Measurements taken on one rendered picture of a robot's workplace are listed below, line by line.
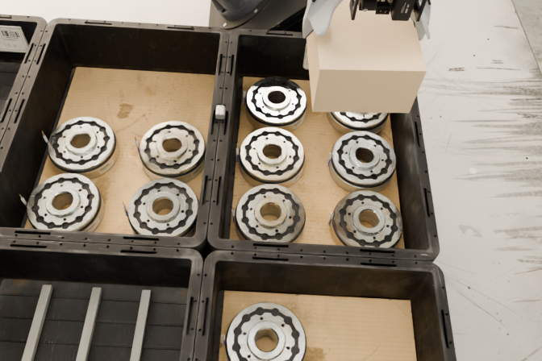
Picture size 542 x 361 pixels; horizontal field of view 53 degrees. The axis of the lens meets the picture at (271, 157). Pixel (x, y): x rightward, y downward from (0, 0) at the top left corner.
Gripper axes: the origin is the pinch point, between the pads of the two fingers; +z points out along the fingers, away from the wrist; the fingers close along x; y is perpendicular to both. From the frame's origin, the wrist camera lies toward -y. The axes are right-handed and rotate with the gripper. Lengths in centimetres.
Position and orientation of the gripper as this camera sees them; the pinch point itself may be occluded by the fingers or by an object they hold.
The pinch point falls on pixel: (361, 33)
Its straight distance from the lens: 68.9
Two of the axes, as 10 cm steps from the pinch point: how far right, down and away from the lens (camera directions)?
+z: -0.5, 5.5, 8.4
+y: 0.2, 8.4, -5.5
